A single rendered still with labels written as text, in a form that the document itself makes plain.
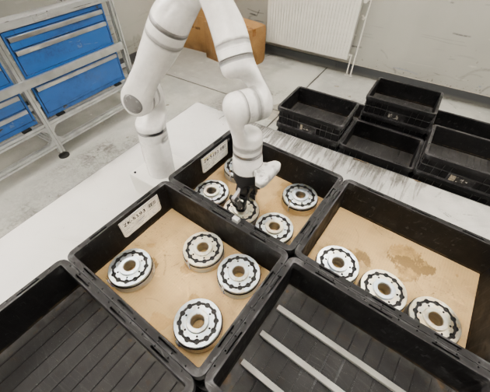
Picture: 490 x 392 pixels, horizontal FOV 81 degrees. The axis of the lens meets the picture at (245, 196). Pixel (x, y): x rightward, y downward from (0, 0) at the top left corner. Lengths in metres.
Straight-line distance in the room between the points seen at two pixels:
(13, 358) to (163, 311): 0.30
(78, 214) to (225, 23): 0.82
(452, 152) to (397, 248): 1.14
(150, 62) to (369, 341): 0.79
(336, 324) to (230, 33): 0.63
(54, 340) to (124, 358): 0.16
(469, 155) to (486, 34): 1.73
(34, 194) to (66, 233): 1.39
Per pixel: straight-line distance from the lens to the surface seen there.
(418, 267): 0.86
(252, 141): 0.64
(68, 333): 0.78
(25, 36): 2.43
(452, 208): 1.26
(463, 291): 0.88
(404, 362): 0.74
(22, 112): 2.49
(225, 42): 0.60
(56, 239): 1.12
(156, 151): 0.96
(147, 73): 0.80
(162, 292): 0.74
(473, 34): 3.50
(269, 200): 0.87
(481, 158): 1.98
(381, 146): 1.98
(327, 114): 1.95
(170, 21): 0.73
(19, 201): 2.50
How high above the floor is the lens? 1.48
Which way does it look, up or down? 48 degrees down
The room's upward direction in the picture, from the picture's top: straight up
